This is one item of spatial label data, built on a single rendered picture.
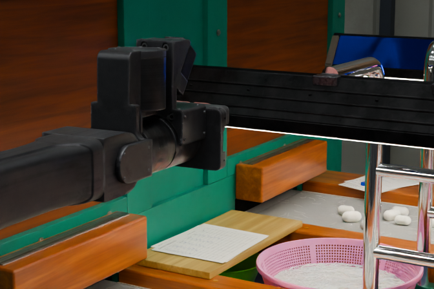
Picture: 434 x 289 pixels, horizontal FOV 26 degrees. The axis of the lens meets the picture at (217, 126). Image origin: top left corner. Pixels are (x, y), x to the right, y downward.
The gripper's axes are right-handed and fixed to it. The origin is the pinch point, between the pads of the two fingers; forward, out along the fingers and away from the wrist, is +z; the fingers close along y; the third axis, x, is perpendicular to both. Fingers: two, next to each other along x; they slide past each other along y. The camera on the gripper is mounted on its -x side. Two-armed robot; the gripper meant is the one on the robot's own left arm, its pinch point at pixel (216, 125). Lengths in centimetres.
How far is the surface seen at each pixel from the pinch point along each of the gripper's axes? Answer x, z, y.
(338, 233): 28, 60, 6
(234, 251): 27, 39, 16
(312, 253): 30, 53, 8
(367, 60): -6.4, 24.8, -9.9
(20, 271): 21.1, -2.3, 26.7
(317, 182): 27, 95, 23
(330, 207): 30, 85, 16
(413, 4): -10, 230, 40
